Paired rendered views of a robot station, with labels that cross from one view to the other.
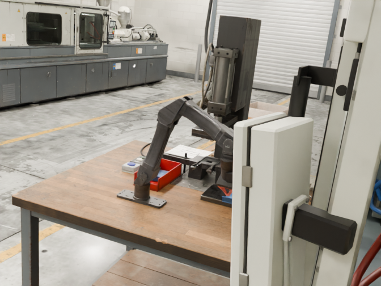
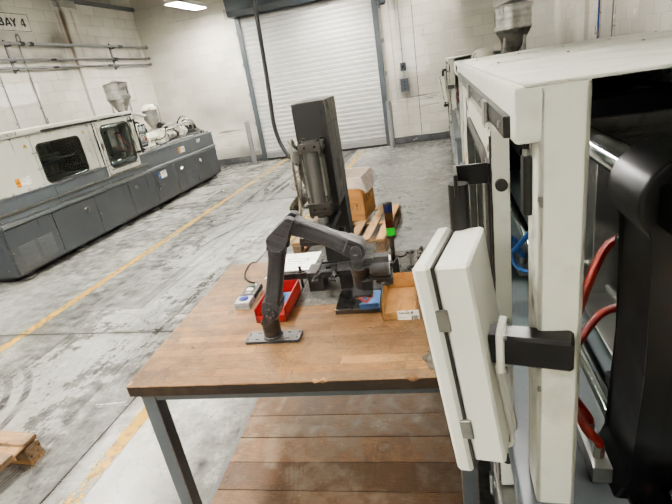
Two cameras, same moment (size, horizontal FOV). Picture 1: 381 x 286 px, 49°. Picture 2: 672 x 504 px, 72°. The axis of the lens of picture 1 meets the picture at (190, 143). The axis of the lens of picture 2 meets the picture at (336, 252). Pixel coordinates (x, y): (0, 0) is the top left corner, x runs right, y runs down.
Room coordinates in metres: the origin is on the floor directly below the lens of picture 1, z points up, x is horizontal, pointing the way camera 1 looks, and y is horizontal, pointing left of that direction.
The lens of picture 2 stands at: (0.12, 0.12, 1.73)
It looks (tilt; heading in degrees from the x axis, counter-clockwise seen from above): 21 degrees down; 351
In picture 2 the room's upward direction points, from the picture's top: 9 degrees counter-clockwise
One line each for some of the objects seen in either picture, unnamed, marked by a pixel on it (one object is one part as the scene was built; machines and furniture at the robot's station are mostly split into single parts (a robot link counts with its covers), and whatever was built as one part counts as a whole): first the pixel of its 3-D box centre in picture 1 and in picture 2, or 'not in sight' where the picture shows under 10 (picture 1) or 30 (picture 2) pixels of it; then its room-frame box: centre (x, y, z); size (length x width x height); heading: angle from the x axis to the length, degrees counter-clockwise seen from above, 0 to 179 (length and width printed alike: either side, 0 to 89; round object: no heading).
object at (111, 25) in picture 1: (108, 29); (139, 136); (8.43, 1.80, 1.27); 0.23 x 0.18 x 0.38; 66
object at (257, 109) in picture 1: (264, 125); (349, 193); (5.34, -0.94, 0.40); 0.67 x 0.60 x 0.50; 152
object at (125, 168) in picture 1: (131, 170); (245, 305); (1.89, 0.27, 0.90); 0.07 x 0.07 x 0.06; 70
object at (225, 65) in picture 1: (221, 80); (315, 177); (1.89, -0.11, 1.37); 0.11 x 0.09 x 0.30; 70
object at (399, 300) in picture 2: not in sight; (401, 295); (1.60, -0.32, 0.93); 0.25 x 0.13 x 0.08; 160
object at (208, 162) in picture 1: (212, 163); (332, 267); (1.89, -0.12, 0.98); 0.20 x 0.10 x 0.01; 70
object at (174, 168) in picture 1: (159, 173); (278, 300); (1.80, 0.13, 0.93); 0.25 x 0.12 x 0.06; 160
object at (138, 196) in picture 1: (142, 190); (271, 328); (1.57, 0.17, 0.94); 0.20 x 0.07 x 0.08; 70
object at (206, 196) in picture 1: (225, 196); (359, 300); (1.68, -0.17, 0.91); 0.17 x 0.16 x 0.02; 70
